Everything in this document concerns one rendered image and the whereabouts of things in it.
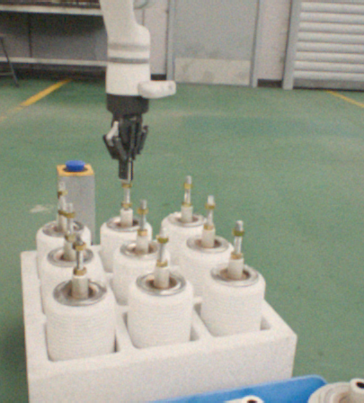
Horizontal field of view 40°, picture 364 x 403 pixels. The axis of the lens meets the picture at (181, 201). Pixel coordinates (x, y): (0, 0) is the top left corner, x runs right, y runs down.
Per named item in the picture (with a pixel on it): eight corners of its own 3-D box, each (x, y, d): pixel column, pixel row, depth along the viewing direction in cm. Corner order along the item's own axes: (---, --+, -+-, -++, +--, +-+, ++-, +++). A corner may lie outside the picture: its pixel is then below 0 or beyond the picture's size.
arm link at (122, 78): (155, 100, 81) (155, 59, 79) (94, 93, 85) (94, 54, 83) (178, 94, 89) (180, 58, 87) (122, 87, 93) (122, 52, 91)
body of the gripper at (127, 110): (121, 84, 92) (120, 134, 96) (95, 88, 85) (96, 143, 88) (158, 88, 90) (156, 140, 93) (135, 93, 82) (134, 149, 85)
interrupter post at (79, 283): (84, 300, 70) (84, 279, 69) (68, 297, 70) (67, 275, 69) (92, 291, 72) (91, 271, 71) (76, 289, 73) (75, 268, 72)
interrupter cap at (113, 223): (128, 237, 91) (128, 234, 91) (97, 227, 95) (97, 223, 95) (154, 226, 97) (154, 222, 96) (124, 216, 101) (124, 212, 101)
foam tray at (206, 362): (35, 485, 70) (28, 378, 64) (25, 329, 105) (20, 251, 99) (284, 430, 82) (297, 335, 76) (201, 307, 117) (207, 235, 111)
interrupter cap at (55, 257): (48, 271, 77) (48, 267, 77) (45, 250, 84) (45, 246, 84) (97, 266, 79) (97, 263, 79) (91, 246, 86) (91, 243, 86)
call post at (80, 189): (64, 309, 113) (59, 176, 103) (60, 294, 119) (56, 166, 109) (95, 306, 115) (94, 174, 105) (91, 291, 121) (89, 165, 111)
